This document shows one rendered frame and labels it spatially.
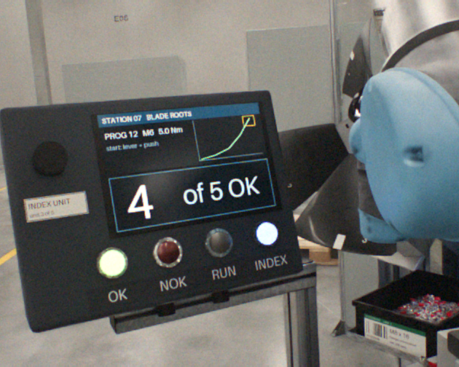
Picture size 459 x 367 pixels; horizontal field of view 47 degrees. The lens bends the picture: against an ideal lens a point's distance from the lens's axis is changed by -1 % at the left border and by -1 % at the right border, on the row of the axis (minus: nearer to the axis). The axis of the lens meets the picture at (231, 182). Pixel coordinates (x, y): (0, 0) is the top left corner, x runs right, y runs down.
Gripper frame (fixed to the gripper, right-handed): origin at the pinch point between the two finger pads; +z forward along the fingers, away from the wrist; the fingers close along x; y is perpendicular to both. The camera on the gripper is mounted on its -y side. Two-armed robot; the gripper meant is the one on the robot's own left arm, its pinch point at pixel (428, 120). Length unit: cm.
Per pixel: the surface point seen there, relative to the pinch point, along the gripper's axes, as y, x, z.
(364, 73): 18.2, -12.9, 29.5
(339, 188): 19.8, 11.9, 1.4
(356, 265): 61, 71, 137
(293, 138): 37.4, 0.9, 22.8
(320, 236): 23.1, 20.6, -5.9
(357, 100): 17.4, -6.1, 16.0
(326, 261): 118, 103, 248
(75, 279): 17, 6, -78
